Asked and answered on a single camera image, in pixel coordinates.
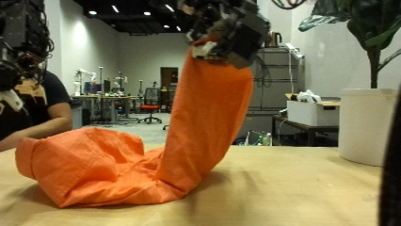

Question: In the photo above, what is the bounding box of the orange button shirt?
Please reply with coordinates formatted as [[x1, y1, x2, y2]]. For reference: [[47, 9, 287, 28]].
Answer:
[[14, 37, 254, 209]]

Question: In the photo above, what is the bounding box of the copper kettle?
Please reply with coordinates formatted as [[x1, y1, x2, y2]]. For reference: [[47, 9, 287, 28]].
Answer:
[[266, 31, 283, 48]]

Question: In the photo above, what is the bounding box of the tall grey filing cabinet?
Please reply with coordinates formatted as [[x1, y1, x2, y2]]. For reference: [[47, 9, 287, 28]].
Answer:
[[245, 46, 306, 111]]

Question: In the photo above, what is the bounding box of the person in dark t-shirt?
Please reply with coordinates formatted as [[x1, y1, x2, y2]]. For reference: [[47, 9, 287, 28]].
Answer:
[[0, 70, 73, 152]]

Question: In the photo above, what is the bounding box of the brown door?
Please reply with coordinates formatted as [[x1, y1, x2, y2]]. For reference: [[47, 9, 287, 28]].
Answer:
[[158, 66, 179, 90]]

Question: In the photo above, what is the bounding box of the white crumpled cloth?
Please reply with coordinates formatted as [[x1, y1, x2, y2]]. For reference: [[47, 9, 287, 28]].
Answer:
[[295, 89, 323, 105]]

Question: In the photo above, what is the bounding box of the low grey cabinet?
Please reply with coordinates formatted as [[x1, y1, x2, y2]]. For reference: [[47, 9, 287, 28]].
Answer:
[[235, 109, 279, 146]]

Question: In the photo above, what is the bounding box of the white storage box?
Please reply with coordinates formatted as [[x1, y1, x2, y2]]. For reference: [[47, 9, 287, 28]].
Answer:
[[285, 101, 341, 127]]

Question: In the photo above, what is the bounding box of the long wooden work desk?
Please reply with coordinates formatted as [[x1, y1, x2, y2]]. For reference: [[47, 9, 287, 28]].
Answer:
[[70, 94, 138, 125]]

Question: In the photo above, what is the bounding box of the green leafy plant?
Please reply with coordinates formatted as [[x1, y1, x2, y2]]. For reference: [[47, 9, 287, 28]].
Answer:
[[298, 0, 401, 89]]

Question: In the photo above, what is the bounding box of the orange mesh-back office chair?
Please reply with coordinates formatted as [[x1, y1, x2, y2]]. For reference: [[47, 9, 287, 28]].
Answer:
[[137, 87, 162, 124]]

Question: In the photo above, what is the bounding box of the black metal bench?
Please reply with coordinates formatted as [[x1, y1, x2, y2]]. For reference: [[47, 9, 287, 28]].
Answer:
[[271, 115, 339, 147]]

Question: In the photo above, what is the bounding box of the white round plant pot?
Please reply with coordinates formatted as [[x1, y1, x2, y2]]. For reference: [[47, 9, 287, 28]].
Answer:
[[337, 88, 399, 168]]

